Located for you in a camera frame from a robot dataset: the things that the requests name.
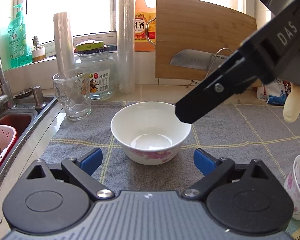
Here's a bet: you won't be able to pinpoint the plastic wrap roll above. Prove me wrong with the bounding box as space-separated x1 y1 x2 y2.
53 12 75 72

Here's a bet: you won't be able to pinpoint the right hand in beige glove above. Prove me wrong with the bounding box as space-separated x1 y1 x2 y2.
283 82 300 122

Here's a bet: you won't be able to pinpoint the white bowl pink flowers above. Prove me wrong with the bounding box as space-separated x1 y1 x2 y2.
110 101 192 166

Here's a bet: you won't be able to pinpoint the clear drinking glass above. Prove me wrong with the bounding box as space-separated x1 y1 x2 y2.
52 67 91 121

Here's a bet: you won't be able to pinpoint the tall plastic bag roll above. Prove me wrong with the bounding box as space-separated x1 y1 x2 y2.
116 0 135 94

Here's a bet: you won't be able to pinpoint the black-handled santoku knife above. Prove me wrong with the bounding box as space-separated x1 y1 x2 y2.
170 49 228 70

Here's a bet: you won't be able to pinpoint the glass jar green lid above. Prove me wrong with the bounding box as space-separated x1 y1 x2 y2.
75 40 116 100

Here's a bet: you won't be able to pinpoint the chrome kitchen faucet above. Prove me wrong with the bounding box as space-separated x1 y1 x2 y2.
0 58 16 109

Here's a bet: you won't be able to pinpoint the white bowl pink floral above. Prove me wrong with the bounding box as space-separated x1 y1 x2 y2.
283 155 300 220

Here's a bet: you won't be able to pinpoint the grey checked table cloth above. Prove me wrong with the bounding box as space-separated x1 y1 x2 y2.
39 100 300 230

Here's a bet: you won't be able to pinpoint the sink soap dispenser pump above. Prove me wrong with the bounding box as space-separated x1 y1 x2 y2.
32 86 46 111

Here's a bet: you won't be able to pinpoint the metal wire board rack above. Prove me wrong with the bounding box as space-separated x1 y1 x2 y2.
185 48 233 79

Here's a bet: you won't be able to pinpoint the green dish soap bottle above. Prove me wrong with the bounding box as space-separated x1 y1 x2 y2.
7 3 32 68

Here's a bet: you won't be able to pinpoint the small potted plant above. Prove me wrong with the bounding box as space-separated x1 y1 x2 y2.
32 36 46 63

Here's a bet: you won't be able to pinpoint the bamboo cutting board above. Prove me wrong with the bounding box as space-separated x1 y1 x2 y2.
155 0 257 80

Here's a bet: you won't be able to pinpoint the orange cooking wine jug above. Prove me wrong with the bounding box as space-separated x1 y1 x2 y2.
134 0 156 51

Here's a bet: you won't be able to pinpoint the white blue salt bag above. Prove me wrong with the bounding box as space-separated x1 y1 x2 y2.
257 80 287 106

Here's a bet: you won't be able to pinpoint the stainless steel sink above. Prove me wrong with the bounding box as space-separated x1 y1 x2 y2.
0 95 57 185

